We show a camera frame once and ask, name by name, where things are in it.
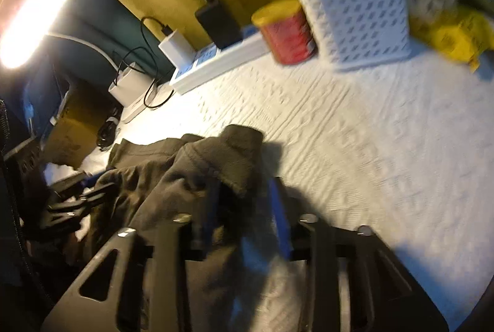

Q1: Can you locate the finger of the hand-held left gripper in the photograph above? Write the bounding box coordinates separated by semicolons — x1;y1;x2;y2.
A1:
52;172;93;194
48;182;118;214

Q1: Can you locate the white perforated plastic basket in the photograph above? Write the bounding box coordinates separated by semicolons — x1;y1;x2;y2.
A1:
282;0;412;72

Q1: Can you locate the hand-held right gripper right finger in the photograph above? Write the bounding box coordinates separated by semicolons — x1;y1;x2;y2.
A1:
268;177;450;332

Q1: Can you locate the dark teal curtain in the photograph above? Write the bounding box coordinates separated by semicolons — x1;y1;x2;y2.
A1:
23;0;174;86

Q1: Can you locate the white desk lamp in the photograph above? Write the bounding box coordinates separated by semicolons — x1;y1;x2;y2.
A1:
0;0;155;122

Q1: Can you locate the brown t-shirt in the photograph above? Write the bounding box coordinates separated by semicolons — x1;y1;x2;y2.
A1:
64;124;309;332

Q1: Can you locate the white textured cover cloth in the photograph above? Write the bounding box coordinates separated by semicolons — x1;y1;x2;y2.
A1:
42;35;494;332

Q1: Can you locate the black power adapter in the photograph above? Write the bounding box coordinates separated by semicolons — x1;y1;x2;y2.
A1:
195;2;242;49

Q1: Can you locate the yellow snack bag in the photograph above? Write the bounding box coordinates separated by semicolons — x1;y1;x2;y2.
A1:
409;4;494;72

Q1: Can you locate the red canister with wooden lid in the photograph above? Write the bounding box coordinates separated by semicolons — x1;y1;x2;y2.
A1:
252;0;319;66

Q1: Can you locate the black cable bundle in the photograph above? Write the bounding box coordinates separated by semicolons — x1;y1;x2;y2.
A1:
96;112;120;149

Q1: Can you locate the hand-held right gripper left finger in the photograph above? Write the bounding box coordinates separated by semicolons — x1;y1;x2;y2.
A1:
40;178;232;332

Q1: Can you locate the white charger with black cable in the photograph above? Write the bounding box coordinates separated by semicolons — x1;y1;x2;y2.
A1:
114;47;174;110

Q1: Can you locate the black charger cable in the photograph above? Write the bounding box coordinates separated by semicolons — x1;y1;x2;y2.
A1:
141;16;174;59

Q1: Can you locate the white power strip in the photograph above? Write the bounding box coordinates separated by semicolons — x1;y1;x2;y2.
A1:
170;33;271;95

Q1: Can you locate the brown cardboard box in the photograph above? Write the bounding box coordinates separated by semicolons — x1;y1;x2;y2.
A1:
44;79;112;167

